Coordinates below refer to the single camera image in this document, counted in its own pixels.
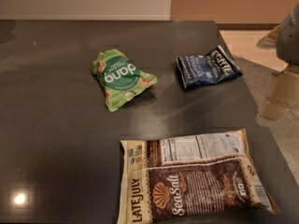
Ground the green rice chip bag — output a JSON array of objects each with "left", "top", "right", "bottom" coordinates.
[{"left": 91, "top": 49, "right": 158, "bottom": 112}]

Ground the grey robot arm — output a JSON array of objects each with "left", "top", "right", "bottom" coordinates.
[{"left": 276, "top": 3, "right": 299, "bottom": 65}]

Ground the blue kettle chip bag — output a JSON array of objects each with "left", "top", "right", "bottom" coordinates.
[{"left": 176, "top": 45, "right": 242, "bottom": 89}]

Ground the brown Late July chip bag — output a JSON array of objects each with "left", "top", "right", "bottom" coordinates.
[{"left": 118, "top": 129, "right": 279, "bottom": 224}]

